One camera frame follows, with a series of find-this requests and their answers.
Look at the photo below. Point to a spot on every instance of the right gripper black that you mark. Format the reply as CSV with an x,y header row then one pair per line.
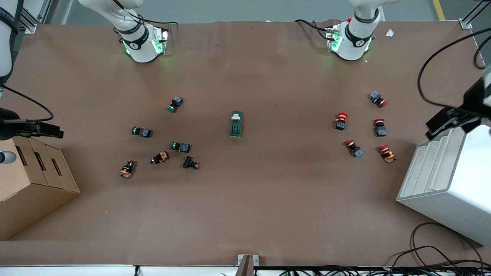
x,y
8,123

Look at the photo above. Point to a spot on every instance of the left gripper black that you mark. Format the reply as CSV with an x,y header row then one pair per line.
x,y
475,100

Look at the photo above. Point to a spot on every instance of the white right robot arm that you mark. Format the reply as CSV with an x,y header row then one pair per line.
x,y
140,46

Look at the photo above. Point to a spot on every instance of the brown cardboard box with slots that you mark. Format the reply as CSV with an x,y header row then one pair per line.
x,y
27,191

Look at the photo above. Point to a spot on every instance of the white stepped rack box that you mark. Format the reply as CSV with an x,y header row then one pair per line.
x,y
456,191

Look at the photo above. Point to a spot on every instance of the red mushroom button orange base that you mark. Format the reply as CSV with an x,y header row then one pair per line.
x,y
387,153

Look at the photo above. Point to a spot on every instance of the small white paper scrap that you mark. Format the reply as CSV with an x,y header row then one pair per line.
x,y
390,33

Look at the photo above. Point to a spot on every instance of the brown paper table cover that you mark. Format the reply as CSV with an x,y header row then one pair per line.
x,y
268,199

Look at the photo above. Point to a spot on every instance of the red push button switch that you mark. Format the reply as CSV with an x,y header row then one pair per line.
x,y
378,99
380,128
354,149

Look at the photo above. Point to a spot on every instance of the black orange selector switch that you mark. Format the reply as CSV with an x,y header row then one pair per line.
x,y
127,169
160,157

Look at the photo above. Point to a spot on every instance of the aluminium frame profile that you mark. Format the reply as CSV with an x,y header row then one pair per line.
x,y
32,19
466,23

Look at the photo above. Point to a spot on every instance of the green push button switch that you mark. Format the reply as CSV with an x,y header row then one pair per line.
x,y
180,146
141,132
175,103

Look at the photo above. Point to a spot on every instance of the white table edge rail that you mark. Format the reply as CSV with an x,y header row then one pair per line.
x,y
76,270

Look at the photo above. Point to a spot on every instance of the black switch red lens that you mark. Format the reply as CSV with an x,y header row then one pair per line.
x,y
190,162

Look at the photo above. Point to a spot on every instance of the grey metal clamp bracket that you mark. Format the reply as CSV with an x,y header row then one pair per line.
x,y
247,262

